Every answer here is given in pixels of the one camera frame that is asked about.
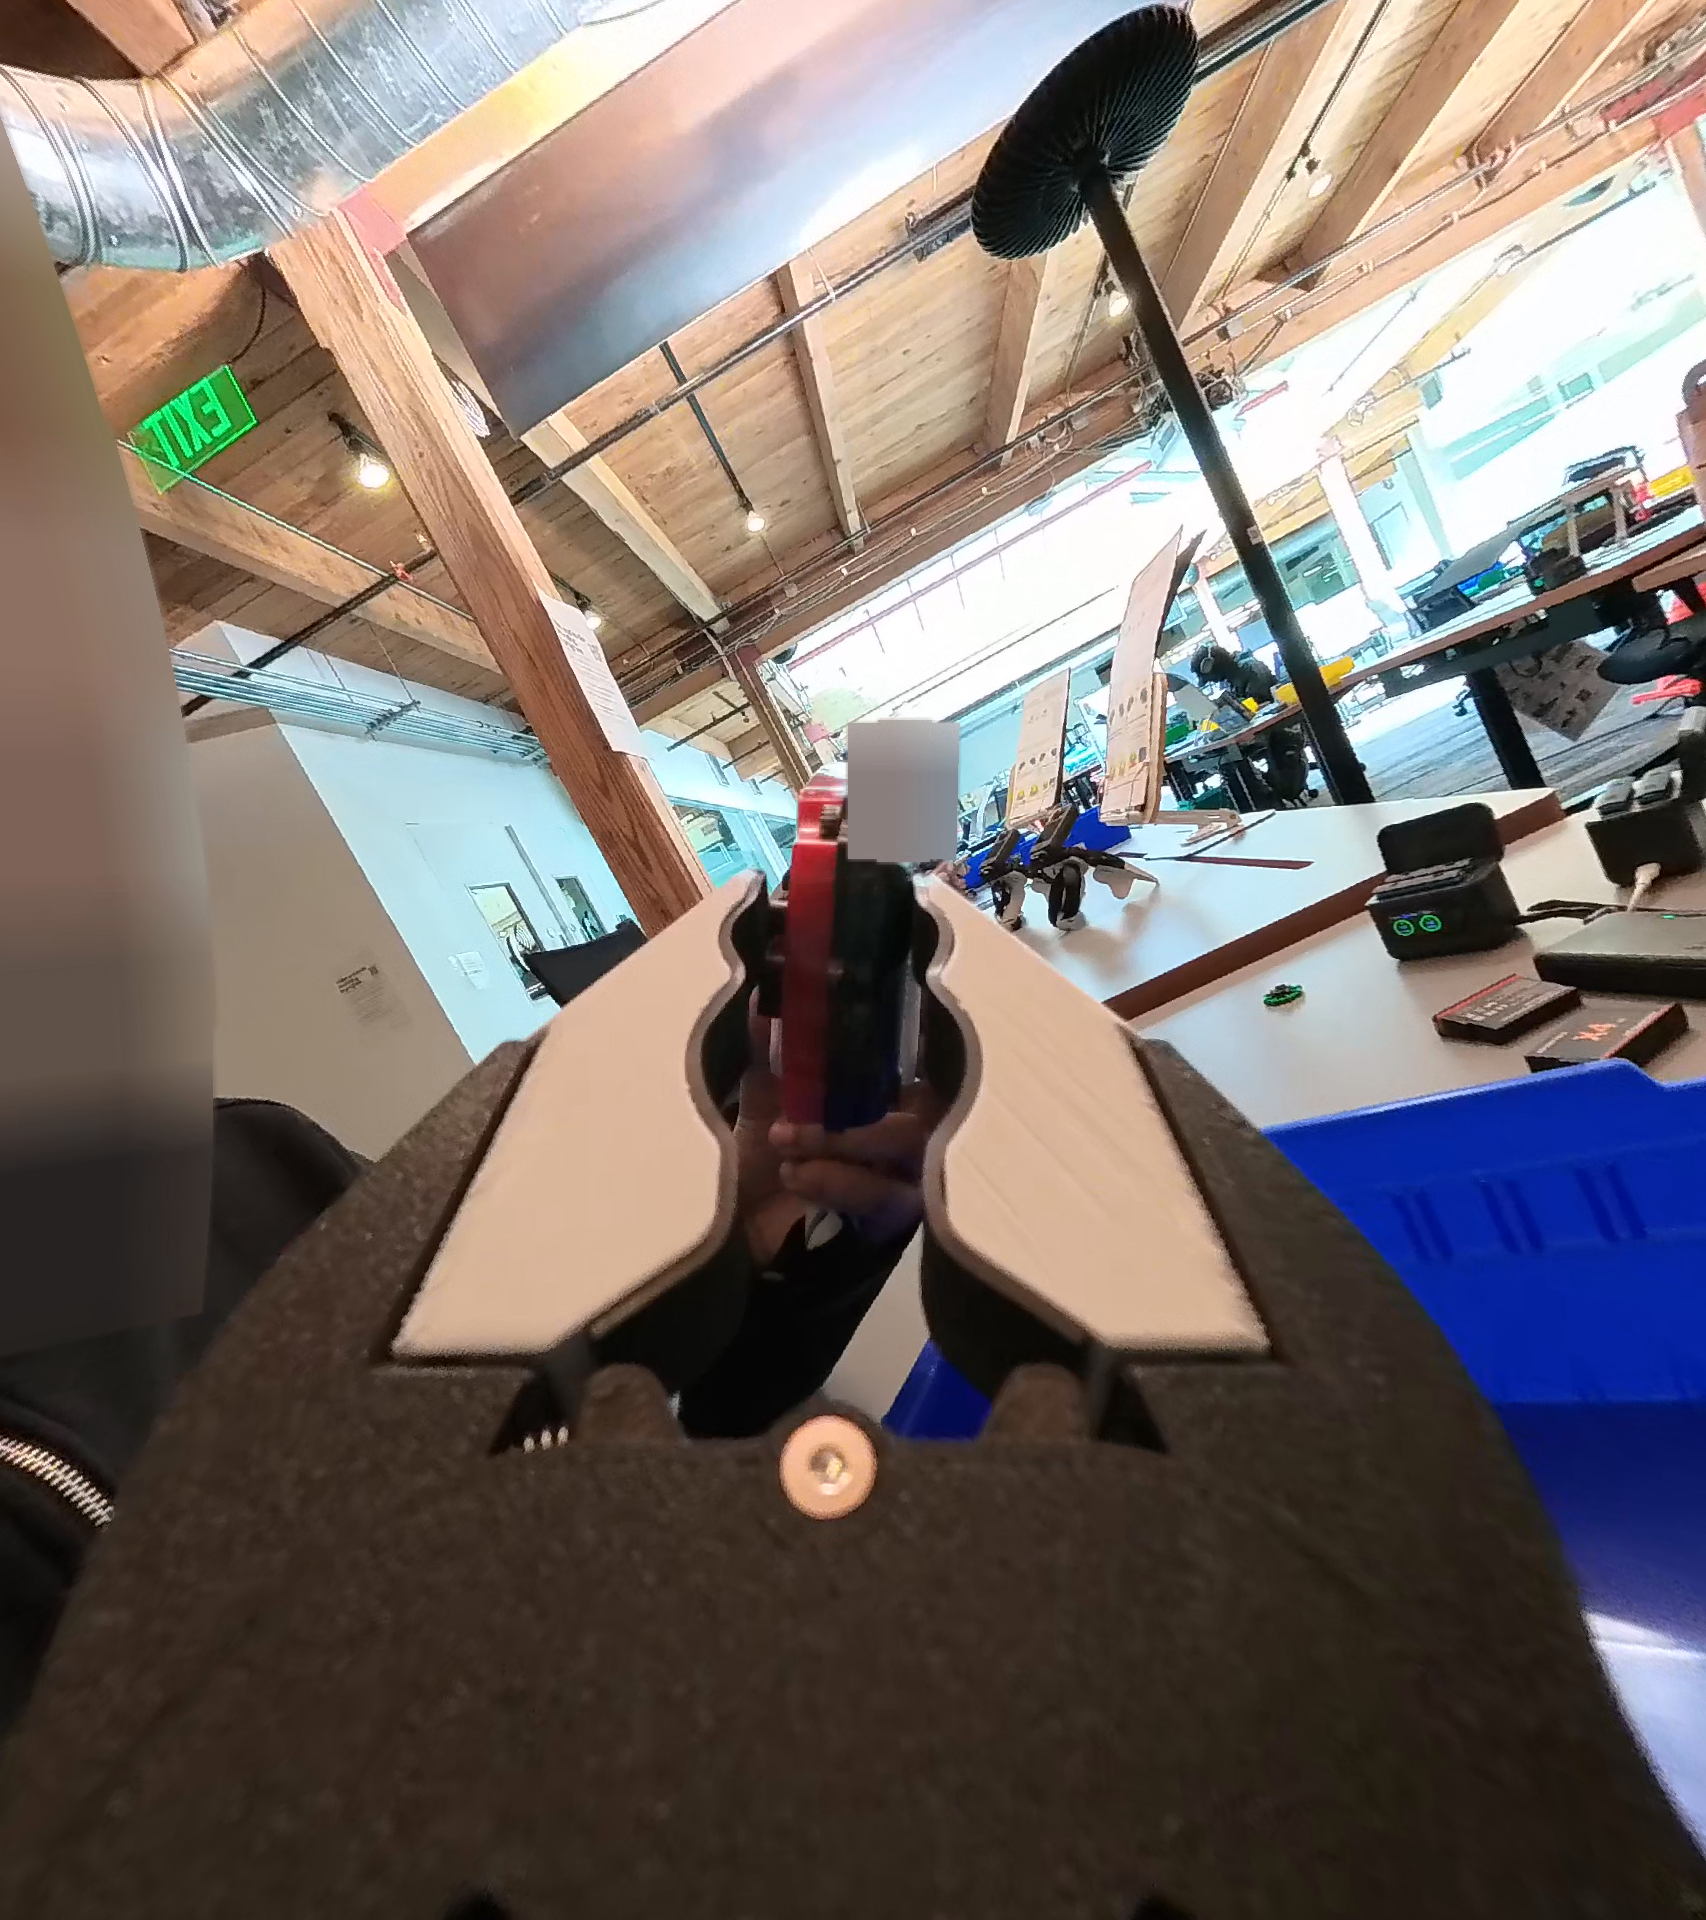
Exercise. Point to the black charging case green lights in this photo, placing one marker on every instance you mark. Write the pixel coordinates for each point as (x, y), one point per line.
(1439, 900)

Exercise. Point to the green exit sign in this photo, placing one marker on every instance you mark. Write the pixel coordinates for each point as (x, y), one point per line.
(192, 428)

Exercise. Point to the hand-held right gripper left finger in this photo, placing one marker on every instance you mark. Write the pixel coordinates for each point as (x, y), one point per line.
(582, 1185)

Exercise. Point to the small black charger dock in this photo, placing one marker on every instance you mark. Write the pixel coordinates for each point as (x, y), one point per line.
(1648, 841)

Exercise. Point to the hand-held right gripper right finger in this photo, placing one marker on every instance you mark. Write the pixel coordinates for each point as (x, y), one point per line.
(1093, 1185)

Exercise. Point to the silver ventilation duct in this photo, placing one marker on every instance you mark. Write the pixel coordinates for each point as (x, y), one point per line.
(192, 135)

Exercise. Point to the grey rectangular duct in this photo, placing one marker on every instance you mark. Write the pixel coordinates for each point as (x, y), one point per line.
(643, 225)

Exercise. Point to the person's left hand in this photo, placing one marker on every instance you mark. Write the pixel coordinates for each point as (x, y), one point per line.
(852, 1163)

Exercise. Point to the black flat power hub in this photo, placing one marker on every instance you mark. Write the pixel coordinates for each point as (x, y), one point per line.
(1679, 953)

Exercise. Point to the red handheld game toy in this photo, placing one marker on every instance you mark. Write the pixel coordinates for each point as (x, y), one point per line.
(808, 974)

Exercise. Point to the black office chair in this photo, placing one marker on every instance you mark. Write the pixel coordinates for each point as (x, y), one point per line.
(1679, 653)
(576, 968)

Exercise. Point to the printed cardboard sheet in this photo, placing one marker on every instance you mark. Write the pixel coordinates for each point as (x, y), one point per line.
(1560, 693)

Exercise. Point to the white laptop stand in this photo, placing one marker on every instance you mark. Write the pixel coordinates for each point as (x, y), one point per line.
(1212, 822)

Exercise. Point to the idle hand-held gripper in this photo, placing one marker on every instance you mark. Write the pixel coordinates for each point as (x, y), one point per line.
(1010, 885)
(1062, 885)

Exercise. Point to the black metal pole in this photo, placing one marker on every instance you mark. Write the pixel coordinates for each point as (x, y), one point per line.
(1087, 135)

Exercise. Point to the blue plastic bin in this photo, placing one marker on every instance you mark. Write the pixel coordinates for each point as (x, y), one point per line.
(1542, 1230)
(1088, 825)

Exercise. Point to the black red battery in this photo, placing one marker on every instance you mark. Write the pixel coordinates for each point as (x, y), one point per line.
(1506, 1008)
(1602, 1034)

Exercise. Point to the cardboard instruction board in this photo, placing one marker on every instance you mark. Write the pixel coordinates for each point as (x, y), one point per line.
(1038, 751)
(1139, 675)

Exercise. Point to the white paper notice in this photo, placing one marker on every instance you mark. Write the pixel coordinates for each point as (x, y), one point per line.
(590, 675)

